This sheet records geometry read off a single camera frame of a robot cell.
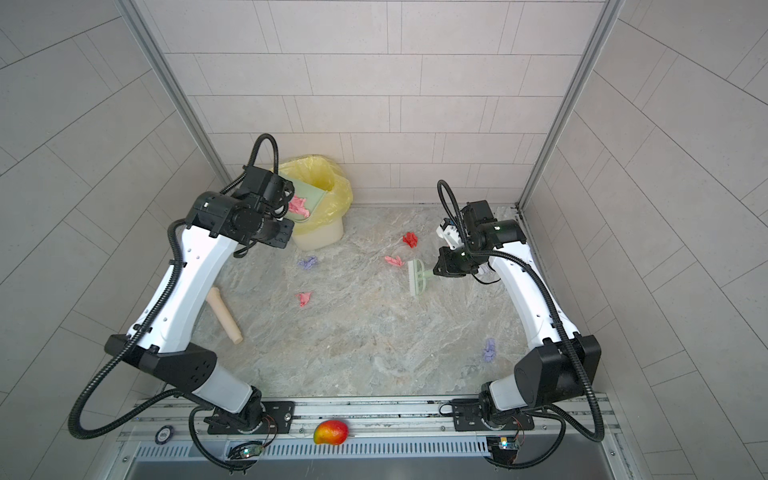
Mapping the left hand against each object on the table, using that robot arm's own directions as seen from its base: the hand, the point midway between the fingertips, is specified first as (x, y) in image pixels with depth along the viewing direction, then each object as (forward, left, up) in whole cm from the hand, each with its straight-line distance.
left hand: (285, 227), depth 71 cm
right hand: (-6, -37, -10) cm, 38 cm away
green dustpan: (+7, -6, +3) cm, 10 cm away
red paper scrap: (+18, -32, -28) cm, 46 cm away
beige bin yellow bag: (+12, -5, -14) cm, 19 cm away
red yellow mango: (-39, -13, -25) cm, 48 cm away
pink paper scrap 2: (-4, +2, -29) cm, 29 cm away
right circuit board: (-42, -52, -30) cm, 73 cm away
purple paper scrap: (+6, +3, -27) cm, 28 cm away
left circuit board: (-42, +6, -27) cm, 50 cm away
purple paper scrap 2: (-20, -53, -29) cm, 63 cm away
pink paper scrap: (+9, -26, -29) cm, 40 cm away
